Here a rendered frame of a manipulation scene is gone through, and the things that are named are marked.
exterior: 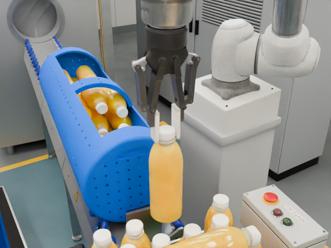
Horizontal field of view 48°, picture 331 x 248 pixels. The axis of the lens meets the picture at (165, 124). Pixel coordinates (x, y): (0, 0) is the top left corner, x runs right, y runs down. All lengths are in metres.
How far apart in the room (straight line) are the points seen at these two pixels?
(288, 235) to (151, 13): 0.58
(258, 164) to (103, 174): 0.88
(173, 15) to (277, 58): 0.82
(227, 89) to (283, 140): 1.31
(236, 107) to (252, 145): 0.23
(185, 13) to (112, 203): 0.61
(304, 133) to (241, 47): 1.58
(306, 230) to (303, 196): 1.94
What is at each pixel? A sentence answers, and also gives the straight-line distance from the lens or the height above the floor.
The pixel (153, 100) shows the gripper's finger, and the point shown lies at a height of 1.43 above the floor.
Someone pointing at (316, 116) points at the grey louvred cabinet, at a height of 0.48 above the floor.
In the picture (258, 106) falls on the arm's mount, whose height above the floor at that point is 1.08.
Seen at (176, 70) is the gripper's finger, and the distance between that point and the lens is 0.70.
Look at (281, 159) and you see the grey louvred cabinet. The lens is 2.85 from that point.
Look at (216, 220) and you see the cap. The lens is 0.90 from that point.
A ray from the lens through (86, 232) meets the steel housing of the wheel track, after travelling 1.25.
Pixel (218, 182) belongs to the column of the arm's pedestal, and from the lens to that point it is 1.59.
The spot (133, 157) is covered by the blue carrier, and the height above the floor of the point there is 1.17.
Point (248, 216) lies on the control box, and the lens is 1.03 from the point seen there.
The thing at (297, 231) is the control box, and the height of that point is 1.10.
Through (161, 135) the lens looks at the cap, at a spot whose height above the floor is 1.35.
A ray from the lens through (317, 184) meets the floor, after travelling 3.05.
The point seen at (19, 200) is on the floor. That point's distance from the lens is 2.88.
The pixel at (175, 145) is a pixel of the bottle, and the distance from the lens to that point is 0.78.
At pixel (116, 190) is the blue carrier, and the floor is 1.08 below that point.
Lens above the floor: 1.73
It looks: 28 degrees down
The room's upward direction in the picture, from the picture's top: straight up
